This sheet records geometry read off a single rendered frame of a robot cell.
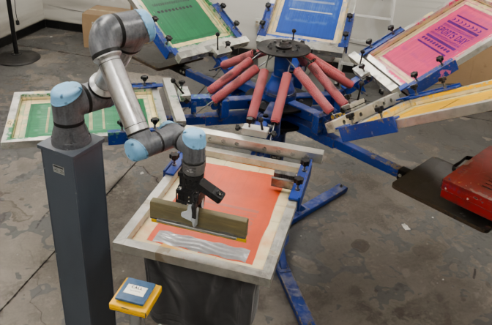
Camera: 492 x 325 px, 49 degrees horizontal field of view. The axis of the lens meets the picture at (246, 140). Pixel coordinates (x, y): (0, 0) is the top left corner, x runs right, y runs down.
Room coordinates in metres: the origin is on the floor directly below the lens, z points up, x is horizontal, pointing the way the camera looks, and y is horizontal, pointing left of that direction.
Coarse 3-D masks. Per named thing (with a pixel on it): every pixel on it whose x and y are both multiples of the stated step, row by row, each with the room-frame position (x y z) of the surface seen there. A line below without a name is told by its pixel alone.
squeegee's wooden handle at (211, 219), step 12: (156, 204) 1.57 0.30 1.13; (168, 204) 1.56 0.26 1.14; (180, 204) 1.56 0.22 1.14; (156, 216) 1.57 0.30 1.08; (168, 216) 1.56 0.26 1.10; (180, 216) 1.55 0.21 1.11; (204, 216) 1.53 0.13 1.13; (216, 216) 1.52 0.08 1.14; (228, 216) 1.52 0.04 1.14; (240, 216) 1.52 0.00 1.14; (216, 228) 1.52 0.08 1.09; (228, 228) 1.50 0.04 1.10; (240, 228) 1.50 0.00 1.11
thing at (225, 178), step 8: (208, 168) 2.12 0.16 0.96; (216, 168) 2.13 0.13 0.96; (224, 168) 2.13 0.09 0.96; (232, 168) 2.13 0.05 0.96; (208, 176) 2.05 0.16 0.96; (216, 176) 2.06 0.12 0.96; (224, 176) 2.06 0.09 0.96; (232, 176) 2.07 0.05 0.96; (216, 184) 1.99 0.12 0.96; (224, 184) 2.00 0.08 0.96; (232, 184) 2.00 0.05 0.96; (224, 200) 1.88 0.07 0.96; (160, 224) 1.69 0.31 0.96; (152, 232) 1.64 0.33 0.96; (176, 232) 1.65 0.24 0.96; (184, 232) 1.65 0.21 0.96; (192, 232) 1.65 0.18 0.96; (184, 248) 1.56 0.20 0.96
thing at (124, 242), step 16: (240, 160) 2.19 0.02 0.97; (256, 160) 2.17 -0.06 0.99; (272, 160) 2.17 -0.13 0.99; (176, 176) 2.02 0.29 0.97; (160, 192) 1.86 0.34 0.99; (144, 208) 1.74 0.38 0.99; (288, 208) 1.80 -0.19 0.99; (128, 224) 1.63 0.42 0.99; (288, 224) 1.70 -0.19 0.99; (128, 240) 1.54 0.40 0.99; (144, 256) 1.49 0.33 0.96; (160, 256) 1.48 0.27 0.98; (176, 256) 1.47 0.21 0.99; (192, 256) 1.47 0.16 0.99; (272, 256) 1.50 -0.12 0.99; (208, 272) 1.44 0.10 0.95; (224, 272) 1.42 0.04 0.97; (240, 272) 1.41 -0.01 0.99; (256, 272) 1.41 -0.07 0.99; (272, 272) 1.42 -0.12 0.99
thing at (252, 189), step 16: (240, 176) 2.07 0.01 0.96; (256, 176) 2.08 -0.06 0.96; (240, 192) 1.95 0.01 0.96; (256, 192) 1.96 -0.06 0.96; (272, 192) 1.96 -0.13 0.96; (256, 208) 1.84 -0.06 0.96; (272, 208) 1.84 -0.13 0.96; (256, 224) 1.73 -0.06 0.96; (208, 240) 1.61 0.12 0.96; (224, 240) 1.62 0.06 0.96; (256, 240) 1.63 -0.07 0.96
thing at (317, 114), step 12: (252, 84) 3.00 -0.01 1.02; (300, 84) 3.15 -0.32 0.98; (240, 96) 2.81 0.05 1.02; (252, 96) 2.83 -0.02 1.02; (300, 96) 2.87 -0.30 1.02; (324, 96) 2.91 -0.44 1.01; (216, 108) 2.71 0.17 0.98; (228, 108) 2.70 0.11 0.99; (240, 108) 2.77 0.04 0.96; (300, 108) 2.71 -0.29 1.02; (312, 108) 2.71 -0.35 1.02; (336, 108) 2.88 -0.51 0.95; (264, 120) 2.51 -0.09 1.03; (312, 120) 2.65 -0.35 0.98; (324, 120) 2.57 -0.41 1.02; (276, 132) 2.50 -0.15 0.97; (312, 132) 2.58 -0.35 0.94; (324, 132) 2.60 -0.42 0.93
